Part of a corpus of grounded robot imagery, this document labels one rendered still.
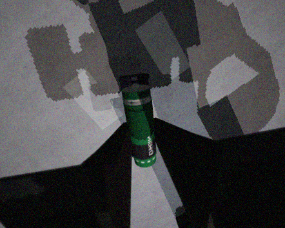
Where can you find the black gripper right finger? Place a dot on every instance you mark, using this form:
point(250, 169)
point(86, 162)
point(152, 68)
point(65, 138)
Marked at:
point(199, 166)

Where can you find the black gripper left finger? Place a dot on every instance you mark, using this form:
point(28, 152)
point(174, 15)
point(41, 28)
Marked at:
point(101, 183)

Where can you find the green cylindrical battery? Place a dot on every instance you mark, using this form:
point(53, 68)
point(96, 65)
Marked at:
point(138, 109)

